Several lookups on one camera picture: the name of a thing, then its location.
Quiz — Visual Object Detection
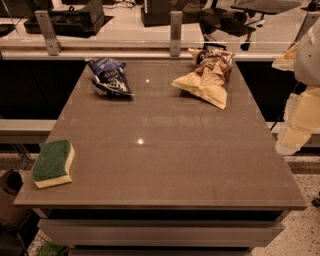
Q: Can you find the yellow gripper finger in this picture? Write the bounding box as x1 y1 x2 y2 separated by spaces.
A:
275 86 320 155
272 43 299 71

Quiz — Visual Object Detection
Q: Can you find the brown chip bag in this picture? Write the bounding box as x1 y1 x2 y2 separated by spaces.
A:
172 48 234 109

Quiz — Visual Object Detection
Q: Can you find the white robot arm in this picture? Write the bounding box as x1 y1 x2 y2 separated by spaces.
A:
272 28 320 155

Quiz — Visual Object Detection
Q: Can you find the blue chip bag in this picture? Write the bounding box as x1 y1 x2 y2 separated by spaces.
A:
87 58 133 96

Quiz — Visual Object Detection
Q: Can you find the green yellow sponge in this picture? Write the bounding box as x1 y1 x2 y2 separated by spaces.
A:
32 140 75 189

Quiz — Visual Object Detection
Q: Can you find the black office chair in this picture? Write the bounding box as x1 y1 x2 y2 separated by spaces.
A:
199 0 300 51

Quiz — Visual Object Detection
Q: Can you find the grey drawer front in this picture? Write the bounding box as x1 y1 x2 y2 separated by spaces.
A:
39 219 284 248

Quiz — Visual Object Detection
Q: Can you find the black box on counter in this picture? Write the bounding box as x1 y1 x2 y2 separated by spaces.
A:
35 0 113 38

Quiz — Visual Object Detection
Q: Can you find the dark bin at left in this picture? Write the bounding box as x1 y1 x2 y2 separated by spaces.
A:
0 170 30 231

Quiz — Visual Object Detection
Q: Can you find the right metal rail bracket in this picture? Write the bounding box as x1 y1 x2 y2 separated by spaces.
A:
294 12 320 43

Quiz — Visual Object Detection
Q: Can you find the metal rail bracket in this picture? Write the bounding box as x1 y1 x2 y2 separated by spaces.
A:
294 12 320 43
170 11 182 57
35 10 62 56

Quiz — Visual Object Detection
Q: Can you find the middle metal rail bracket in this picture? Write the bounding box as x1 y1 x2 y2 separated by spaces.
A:
170 11 182 57

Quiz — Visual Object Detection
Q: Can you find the left metal rail bracket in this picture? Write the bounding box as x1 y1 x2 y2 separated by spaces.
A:
35 10 62 56

